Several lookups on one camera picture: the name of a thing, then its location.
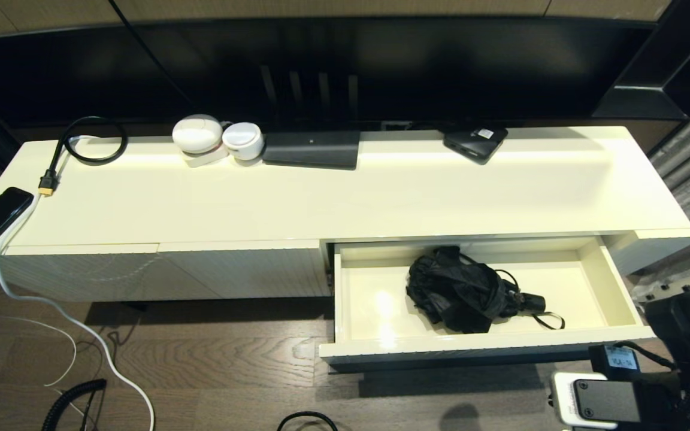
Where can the beige card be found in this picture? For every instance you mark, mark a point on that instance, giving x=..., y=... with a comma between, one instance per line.
x=204, y=160

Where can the black umbrella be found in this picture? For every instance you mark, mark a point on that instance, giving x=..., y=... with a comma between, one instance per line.
x=453, y=293

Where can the black television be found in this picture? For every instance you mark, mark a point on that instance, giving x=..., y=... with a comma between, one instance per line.
x=441, y=66

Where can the white TV cabinet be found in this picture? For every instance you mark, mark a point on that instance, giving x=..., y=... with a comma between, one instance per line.
x=201, y=203

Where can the large white round device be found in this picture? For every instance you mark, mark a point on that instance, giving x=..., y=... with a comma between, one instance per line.
x=197, y=134

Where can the small white round device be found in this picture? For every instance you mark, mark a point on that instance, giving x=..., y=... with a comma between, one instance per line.
x=243, y=140

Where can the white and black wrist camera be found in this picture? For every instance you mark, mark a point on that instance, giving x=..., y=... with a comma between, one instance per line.
x=602, y=401

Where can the black wall shelf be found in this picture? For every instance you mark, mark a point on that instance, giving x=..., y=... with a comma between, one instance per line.
x=638, y=99

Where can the flat black router box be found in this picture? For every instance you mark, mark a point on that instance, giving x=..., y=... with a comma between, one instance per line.
x=312, y=149

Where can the white ribbed drawer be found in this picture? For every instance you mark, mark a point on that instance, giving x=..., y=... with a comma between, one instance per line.
x=375, y=299

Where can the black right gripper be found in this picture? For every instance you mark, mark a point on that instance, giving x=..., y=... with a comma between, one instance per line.
x=605, y=359

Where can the small black box with label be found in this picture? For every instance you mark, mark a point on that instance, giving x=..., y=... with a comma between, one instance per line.
x=474, y=143

